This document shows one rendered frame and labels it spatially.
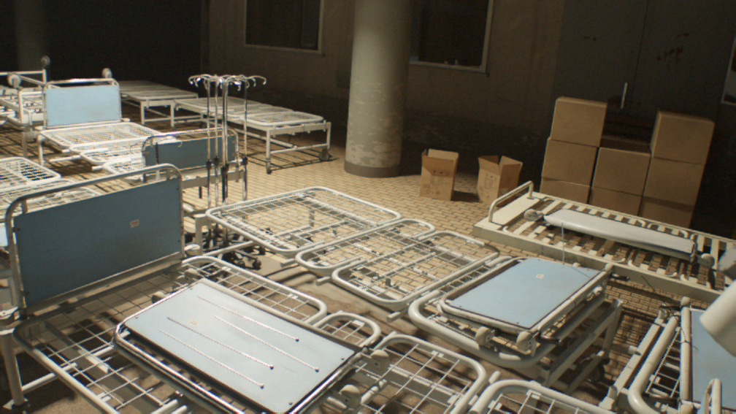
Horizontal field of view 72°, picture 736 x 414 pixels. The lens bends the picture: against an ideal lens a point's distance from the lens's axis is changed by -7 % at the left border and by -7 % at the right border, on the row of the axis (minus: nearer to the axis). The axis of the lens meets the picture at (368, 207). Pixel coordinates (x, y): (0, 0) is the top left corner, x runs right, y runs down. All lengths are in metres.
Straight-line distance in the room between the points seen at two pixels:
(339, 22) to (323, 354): 7.21
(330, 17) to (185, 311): 7.12
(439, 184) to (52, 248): 3.79
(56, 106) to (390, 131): 3.20
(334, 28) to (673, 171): 5.62
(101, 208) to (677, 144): 3.87
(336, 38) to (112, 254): 6.72
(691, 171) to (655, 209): 0.39
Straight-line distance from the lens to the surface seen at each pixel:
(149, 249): 2.36
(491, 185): 5.24
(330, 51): 8.62
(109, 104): 5.68
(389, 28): 5.56
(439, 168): 5.14
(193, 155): 3.82
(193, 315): 1.89
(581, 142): 4.55
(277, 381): 1.58
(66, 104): 5.54
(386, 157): 5.73
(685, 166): 4.58
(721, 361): 2.16
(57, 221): 2.10
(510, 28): 7.29
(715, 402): 1.45
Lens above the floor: 1.50
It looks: 18 degrees down
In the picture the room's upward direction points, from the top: 4 degrees clockwise
